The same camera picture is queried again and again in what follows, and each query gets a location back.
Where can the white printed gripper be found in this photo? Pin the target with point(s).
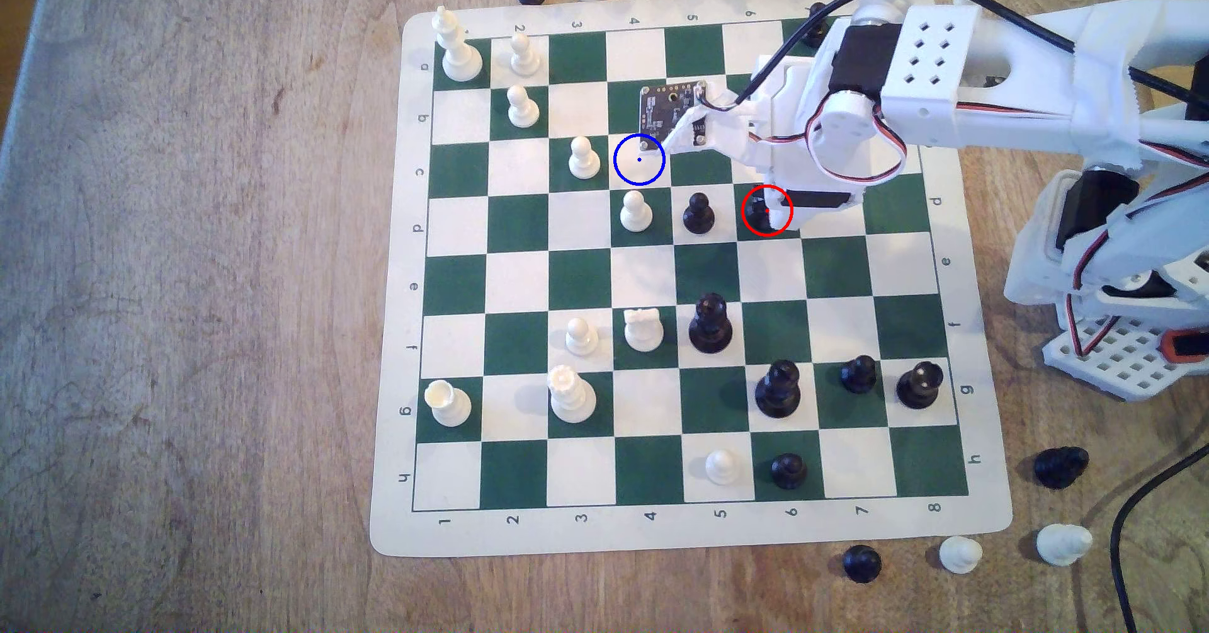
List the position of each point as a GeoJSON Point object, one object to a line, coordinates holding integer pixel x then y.
{"type": "Point", "coordinates": [817, 199]}

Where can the black chess piece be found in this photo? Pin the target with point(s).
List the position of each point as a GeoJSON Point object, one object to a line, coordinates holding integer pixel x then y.
{"type": "Point", "coordinates": [756, 210]}
{"type": "Point", "coordinates": [812, 33]}

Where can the white grid robot base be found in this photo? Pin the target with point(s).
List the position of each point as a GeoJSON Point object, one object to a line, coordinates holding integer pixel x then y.
{"type": "Point", "coordinates": [1114, 359]}

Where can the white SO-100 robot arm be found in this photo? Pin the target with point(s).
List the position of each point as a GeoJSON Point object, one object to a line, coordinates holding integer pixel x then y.
{"type": "Point", "coordinates": [1020, 76]}

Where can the green white chess mat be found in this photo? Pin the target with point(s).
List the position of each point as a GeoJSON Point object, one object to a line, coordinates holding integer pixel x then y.
{"type": "Point", "coordinates": [453, 283]}

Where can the white pawn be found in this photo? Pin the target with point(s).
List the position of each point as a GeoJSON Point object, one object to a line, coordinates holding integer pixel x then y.
{"type": "Point", "coordinates": [525, 57]}
{"type": "Point", "coordinates": [584, 161]}
{"type": "Point", "coordinates": [581, 337]}
{"type": "Point", "coordinates": [522, 109]}
{"type": "Point", "coordinates": [723, 467]}
{"type": "Point", "coordinates": [636, 213]}
{"type": "Point", "coordinates": [961, 555]}

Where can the white rook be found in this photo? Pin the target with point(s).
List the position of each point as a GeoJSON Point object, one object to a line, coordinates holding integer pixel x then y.
{"type": "Point", "coordinates": [643, 331]}

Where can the black rook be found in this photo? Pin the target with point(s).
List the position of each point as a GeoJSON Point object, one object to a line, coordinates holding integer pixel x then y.
{"type": "Point", "coordinates": [919, 386]}

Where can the white queen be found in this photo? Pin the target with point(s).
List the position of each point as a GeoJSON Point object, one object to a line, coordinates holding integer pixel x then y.
{"type": "Point", "coordinates": [571, 397]}

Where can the white king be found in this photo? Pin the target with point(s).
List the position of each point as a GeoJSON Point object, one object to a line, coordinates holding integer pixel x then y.
{"type": "Point", "coordinates": [460, 52]}

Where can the black knight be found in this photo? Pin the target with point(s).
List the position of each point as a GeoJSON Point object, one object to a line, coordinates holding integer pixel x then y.
{"type": "Point", "coordinates": [1061, 468]}

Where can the white bishop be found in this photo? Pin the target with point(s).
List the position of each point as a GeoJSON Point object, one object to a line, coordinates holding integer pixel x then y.
{"type": "Point", "coordinates": [447, 404]}

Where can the orange clamp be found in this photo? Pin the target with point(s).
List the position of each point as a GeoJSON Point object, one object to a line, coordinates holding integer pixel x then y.
{"type": "Point", "coordinates": [1185, 345]}

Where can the white knight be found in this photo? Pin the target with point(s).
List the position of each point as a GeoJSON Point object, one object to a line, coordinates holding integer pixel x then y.
{"type": "Point", "coordinates": [1063, 545]}

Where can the white taped camera mount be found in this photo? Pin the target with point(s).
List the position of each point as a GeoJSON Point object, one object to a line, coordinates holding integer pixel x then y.
{"type": "Point", "coordinates": [727, 132]}

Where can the camera circuit board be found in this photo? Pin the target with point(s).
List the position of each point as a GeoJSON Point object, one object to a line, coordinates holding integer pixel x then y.
{"type": "Point", "coordinates": [671, 113]}

